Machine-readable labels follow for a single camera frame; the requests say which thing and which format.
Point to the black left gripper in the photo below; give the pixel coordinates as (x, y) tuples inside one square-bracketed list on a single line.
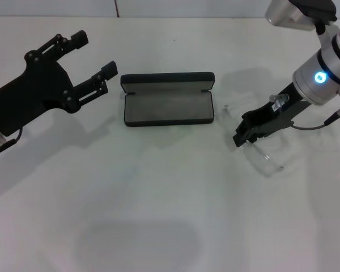
[(34, 90)]

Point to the black glasses case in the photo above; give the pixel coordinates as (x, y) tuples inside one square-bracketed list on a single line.
[(167, 110)]

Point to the clear plastic glasses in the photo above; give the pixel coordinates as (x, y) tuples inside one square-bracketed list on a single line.
[(265, 165)]

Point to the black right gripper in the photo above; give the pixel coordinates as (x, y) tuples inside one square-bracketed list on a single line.
[(272, 119)]

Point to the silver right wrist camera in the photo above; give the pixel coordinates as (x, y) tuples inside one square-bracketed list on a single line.
[(286, 14)]

